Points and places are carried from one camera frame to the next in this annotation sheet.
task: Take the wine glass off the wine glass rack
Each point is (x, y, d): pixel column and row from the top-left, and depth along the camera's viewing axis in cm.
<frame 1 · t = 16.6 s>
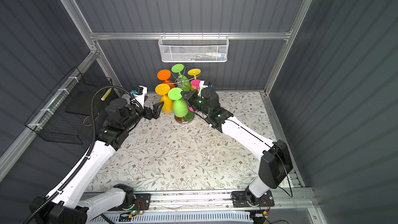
left hand: (153, 99, 71), fingers open
right hand: (179, 93, 71), fingers closed
chrome wine glass rack: (192, 118, 107), on the table
front green wine glass: (180, 106, 80), point 26 cm above the table
pink wine glass: (195, 83, 81), point 34 cm above the table
front yellow wine glass: (163, 89, 79), point 33 cm above the table
orange wine glass: (165, 74, 86), point 34 cm above the table
back green wine glass: (183, 82, 84), point 32 cm above the table
back yellow wine glass: (195, 72, 88), point 33 cm above the table

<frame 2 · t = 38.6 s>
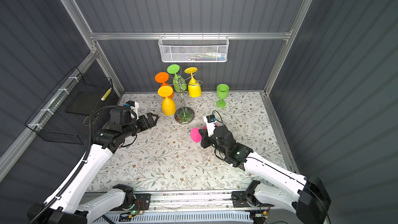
left hand: (151, 119, 76), fingers open
right hand: (200, 131, 75), fingers closed
front green wine glass: (222, 93, 103), point 15 cm above the table
pink wine glass: (195, 134, 80), point 18 cm above the table
back yellow wine glass: (194, 88, 93), point 24 cm above the table
the other named things where they were.

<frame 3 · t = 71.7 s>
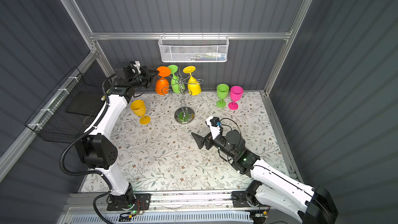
left hand: (159, 69, 79), fingers closed
right hand: (200, 129, 70), fingers open
pink wine glass: (236, 94, 101), point 15 cm above the table
front yellow wine glass: (138, 107, 95), point 15 cm above the table
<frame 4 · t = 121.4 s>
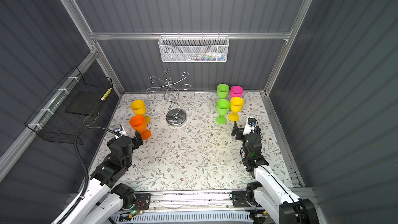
left hand: (127, 135, 75), fingers open
right hand: (246, 123, 82), fingers open
orange wine glass: (138, 123, 92), point 11 cm above the table
back green wine glass: (223, 108, 94), point 15 cm above the table
back yellow wine glass: (236, 106, 96), point 15 cm above the table
